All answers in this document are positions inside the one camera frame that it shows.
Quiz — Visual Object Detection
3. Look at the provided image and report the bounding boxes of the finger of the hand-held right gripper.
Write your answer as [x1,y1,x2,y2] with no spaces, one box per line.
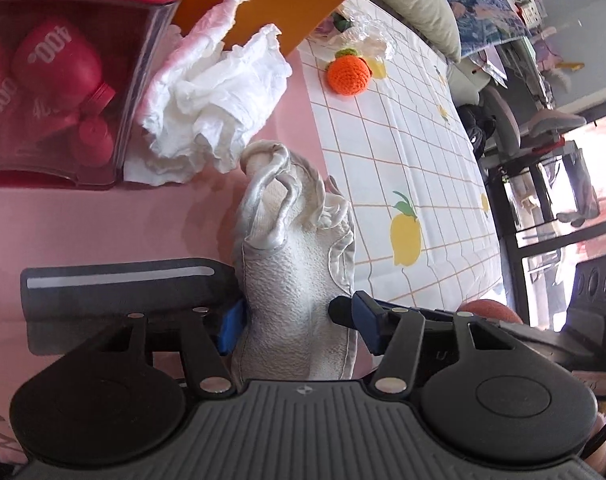
[329,296,458,333]

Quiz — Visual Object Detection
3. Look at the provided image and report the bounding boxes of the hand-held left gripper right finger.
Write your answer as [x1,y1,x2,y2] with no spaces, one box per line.
[352,291,514,397]

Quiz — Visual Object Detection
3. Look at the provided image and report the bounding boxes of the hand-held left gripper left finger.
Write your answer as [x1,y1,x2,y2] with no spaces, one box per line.
[90,299,244,397]

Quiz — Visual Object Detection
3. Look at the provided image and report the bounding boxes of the red round cushion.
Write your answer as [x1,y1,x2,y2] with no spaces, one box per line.
[458,298,524,326]

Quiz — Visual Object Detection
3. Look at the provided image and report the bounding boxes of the black speaker box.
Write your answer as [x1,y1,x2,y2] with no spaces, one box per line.
[568,252,606,333]

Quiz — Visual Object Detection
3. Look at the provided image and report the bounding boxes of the grey flat striped case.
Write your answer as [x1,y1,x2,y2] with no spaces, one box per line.
[20,257,240,356]

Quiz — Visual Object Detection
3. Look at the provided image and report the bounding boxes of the checkered lemon print tablecloth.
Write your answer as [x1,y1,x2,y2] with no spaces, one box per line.
[295,0,506,311]

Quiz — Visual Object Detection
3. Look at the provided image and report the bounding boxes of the pale pink plastic sheet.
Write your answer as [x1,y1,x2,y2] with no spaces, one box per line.
[0,50,334,466]

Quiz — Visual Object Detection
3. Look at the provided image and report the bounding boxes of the black backpack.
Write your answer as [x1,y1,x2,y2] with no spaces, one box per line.
[458,104,498,161]

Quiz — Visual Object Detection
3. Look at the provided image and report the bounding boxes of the white crumpled tissue paper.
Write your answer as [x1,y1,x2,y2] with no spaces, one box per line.
[124,24,294,186]

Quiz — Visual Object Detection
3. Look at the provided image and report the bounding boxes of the orange crochet fruit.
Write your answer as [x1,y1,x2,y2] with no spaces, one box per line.
[325,48,372,96]

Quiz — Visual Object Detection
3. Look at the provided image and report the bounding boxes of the grey pink office chair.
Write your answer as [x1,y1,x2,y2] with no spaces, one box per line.
[483,85,588,161]

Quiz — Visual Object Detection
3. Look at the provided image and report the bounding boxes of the beige sofa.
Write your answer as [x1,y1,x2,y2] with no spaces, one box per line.
[448,57,486,106]

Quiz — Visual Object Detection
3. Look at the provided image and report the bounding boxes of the clear plastic bag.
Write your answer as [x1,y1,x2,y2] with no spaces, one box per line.
[340,7,398,59]

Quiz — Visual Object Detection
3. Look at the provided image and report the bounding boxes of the cluttered desk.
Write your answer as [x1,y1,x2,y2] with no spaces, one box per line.
[483,0,588,91]

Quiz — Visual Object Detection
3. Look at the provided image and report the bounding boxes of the printed blue pillow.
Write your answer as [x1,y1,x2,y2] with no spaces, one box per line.
[440,0,528,58]

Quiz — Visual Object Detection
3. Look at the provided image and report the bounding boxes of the black metal frame stand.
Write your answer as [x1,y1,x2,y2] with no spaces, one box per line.
[485,140,604,251]

